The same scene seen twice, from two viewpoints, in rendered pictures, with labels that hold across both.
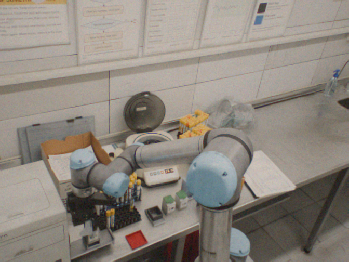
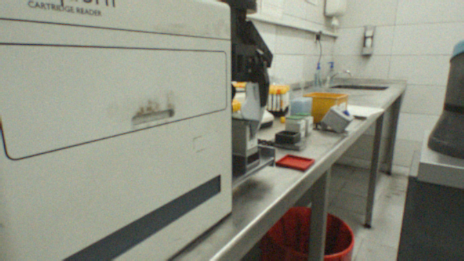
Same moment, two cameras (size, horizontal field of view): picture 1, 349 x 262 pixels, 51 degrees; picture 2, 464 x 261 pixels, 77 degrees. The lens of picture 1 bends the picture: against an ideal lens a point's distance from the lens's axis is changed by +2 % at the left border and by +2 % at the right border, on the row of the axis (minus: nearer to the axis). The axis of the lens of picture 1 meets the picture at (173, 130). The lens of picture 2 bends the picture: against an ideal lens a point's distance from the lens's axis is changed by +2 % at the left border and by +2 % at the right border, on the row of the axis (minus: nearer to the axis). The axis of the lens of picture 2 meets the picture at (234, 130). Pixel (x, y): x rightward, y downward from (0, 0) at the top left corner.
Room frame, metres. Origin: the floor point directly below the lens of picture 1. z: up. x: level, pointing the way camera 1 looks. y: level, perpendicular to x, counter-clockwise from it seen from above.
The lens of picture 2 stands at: (0.41, 0.45, 1.11)
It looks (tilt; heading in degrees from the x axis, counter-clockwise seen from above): 14 degrees down; 339
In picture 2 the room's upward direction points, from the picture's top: straight up
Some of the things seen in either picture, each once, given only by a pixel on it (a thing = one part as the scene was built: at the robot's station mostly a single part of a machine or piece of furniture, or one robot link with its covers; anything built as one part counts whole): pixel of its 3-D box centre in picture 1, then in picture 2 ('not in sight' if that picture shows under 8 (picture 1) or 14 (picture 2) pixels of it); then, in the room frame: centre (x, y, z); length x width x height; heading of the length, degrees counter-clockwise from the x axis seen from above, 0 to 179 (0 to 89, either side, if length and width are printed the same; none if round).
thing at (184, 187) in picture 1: (192, 185); (300, 113); (1.23, -0.12, 0.92); 0.10 x 0.07 x 0.10; 127
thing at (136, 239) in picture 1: (136, 239); (295, 161); (0.93, 0.09, 0.88); 0.07 x 0.07 x 0.01; 35
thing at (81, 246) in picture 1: (85, 243); (233, 166); (0.86, 0.27, 0.92); 0.21 x 0.07 x 0.05; 125
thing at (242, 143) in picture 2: (91, 232); (240, 135); (0.87, 0.25, 0.97); 0.05 x 0.04 x 0.06; 35
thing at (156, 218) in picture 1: (155, 214); (287, 139); (1.06, 0.03, 0.89); 0.09 x 0.05 x 0.04; 34
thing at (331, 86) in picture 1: (332, 82); (317, 74); (2.43, -1.08, 0.97); 0.08 x 0.07 x 0.20; 128
